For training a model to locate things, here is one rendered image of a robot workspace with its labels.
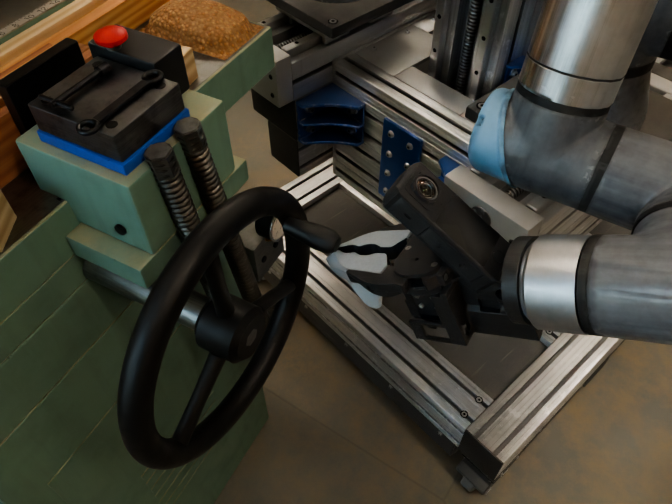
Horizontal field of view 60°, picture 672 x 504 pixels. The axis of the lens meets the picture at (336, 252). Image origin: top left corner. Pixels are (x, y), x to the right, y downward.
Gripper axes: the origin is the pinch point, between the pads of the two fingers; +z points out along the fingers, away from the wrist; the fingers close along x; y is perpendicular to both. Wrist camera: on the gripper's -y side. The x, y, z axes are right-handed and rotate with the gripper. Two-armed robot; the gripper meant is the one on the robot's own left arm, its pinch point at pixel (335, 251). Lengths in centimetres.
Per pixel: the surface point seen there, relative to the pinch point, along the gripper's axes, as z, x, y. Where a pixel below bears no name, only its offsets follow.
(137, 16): 32.3, 16.1, -25.2
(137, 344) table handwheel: 1.3, -20.5, -7.9
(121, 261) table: 13.1, -13.0, -9.0
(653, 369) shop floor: -3, 72, 97
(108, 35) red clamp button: 11.6, -2.0, -26.2
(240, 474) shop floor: 60, -2, 64
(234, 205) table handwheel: 0.1, -7.5, -11.2
